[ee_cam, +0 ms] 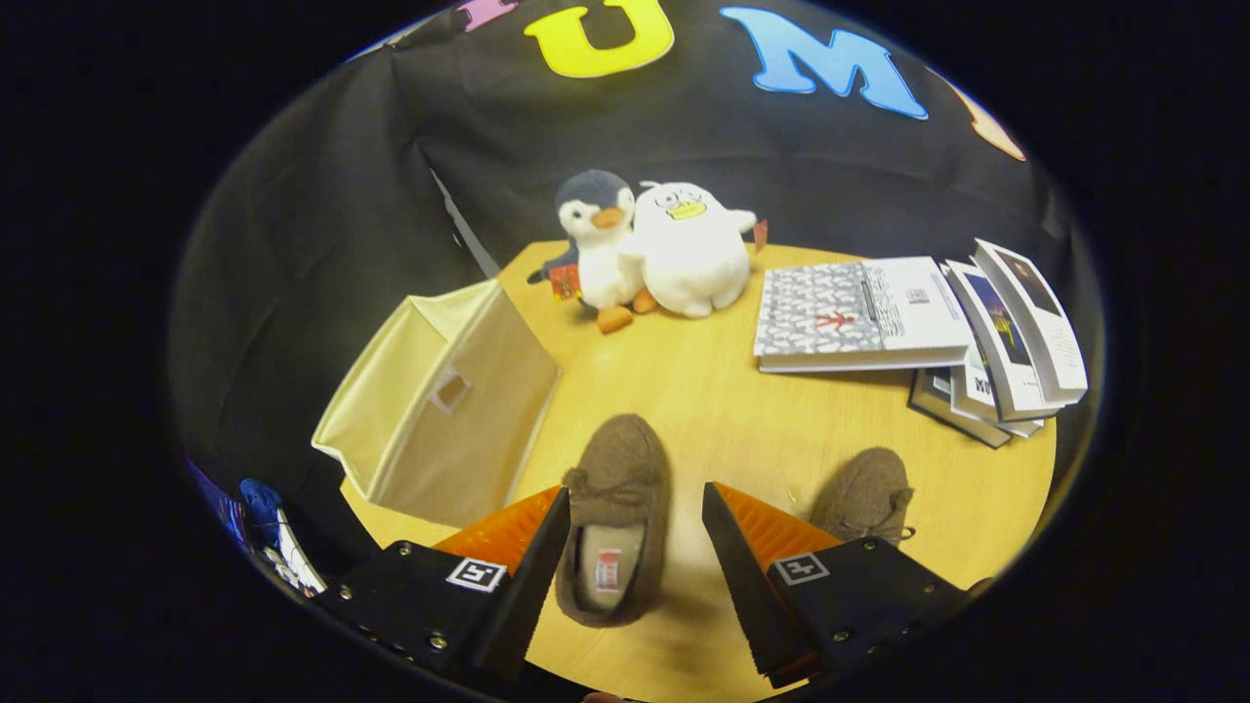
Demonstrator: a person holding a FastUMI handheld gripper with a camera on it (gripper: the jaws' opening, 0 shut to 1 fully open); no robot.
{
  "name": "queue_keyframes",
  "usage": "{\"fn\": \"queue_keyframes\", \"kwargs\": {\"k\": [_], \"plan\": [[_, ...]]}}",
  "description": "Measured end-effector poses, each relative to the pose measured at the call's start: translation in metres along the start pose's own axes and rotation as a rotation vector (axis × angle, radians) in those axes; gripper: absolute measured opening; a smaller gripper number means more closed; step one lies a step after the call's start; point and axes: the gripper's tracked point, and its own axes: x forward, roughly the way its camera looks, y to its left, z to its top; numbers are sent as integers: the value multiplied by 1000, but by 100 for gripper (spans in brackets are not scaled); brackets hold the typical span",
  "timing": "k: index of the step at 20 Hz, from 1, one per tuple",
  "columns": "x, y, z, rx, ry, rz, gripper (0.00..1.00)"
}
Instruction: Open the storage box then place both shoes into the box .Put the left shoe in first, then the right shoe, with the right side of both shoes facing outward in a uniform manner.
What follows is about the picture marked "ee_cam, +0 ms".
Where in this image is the pink purple printed board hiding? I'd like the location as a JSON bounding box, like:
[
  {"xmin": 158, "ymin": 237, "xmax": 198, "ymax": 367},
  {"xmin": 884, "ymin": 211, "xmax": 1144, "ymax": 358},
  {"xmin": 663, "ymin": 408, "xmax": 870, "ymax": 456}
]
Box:
[{"xmin": 186, "ymin": 457, "xmax": 247, "ymax": 548}]

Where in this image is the blue cloth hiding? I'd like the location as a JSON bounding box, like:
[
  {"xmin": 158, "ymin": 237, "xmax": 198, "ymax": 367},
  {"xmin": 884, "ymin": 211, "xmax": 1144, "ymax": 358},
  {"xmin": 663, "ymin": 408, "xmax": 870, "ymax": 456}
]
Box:
[{"xmin": 239, "ymin": 476, "xmax": 284, "ymax": 538}]

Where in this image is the beige fabric storage box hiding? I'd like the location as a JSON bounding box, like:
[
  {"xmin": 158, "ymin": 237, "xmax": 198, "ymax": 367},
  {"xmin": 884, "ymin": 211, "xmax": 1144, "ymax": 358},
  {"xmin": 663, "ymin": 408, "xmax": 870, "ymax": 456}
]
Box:
[{"xmin": 311, "ymin": 279, "xmax": 561, "ymax": 529}]

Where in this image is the grey white penguin plush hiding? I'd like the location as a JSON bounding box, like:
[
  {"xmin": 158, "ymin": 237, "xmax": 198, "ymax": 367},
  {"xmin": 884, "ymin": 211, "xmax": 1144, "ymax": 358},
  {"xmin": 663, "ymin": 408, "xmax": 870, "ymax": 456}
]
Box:
[{"xmin": 527, "ymin": 170, "xmax": 657, "ymax": 335}]

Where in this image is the white book blue picture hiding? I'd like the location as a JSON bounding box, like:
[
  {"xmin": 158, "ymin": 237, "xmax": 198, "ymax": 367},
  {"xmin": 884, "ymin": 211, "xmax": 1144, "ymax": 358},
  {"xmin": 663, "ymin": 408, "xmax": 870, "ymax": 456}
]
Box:
[{"xmin": 942, "ymin": 259, "xmax": 1061, "ymax": 423}]

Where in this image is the dark book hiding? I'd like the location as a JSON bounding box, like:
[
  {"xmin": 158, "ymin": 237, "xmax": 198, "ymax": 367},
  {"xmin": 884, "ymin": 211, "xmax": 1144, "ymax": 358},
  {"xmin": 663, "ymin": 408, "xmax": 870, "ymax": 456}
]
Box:
[{"xmin": 908, "ymin": 367, "xmax": 1046, "ymax": 450}]

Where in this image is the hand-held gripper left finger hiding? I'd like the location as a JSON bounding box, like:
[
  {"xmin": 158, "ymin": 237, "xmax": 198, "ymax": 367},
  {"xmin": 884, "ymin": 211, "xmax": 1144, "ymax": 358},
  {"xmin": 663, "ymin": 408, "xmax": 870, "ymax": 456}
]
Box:
[{"xmin": 312, "ymin": 485, "xmax": 573, "ymax": 684}]

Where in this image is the white book black lettering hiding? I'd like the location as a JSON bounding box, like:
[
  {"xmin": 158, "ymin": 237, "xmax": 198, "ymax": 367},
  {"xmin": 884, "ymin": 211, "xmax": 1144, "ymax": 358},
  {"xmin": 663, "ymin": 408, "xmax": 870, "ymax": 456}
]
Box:
[{"xmin": 952, "ymin": 356, "xmax": 1044, "ymax": 437}]

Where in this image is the white duck plush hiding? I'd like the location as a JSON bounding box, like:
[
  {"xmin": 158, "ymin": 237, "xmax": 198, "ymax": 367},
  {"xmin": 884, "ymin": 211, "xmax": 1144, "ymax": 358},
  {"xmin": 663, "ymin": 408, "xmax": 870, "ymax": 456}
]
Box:
[{"xmin": 617, "ymin": 181, "xmax": 770, "ymax": 320}]

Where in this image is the white book portrait picture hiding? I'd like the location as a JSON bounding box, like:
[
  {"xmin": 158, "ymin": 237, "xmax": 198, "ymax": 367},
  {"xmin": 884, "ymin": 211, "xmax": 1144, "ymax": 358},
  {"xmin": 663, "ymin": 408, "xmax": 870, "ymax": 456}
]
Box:
[{"xmin": 972, "ymin": 238, "xmax": 1090, "ymax": 406}]

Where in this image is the brown fuzzy slipper shoe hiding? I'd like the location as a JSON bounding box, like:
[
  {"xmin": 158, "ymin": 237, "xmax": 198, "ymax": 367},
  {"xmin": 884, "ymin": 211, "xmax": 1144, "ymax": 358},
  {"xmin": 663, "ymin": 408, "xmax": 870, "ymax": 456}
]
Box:
[
  {"xmin": 555, "ymin": 413, "xmax": 673, "ymax": 628},
  {"xmin": 809, "ymin": 447, "xmax": 916, "ymax": 546}
]

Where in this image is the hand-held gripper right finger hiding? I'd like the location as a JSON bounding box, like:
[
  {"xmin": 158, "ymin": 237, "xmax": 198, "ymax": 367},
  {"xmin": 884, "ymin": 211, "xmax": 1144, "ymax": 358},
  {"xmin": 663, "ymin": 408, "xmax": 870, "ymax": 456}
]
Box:
[{"xmin": 701, "ymin": 480, "xmax": 978, "ymax": 690}]

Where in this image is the grey patterned book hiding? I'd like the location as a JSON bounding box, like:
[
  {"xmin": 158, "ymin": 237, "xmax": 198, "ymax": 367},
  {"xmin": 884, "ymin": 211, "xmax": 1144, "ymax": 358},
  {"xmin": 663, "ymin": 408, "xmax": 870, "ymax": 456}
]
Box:
[{"xmin": 752, "ymin": 256, "xmax": 974, "ymax": 374}]

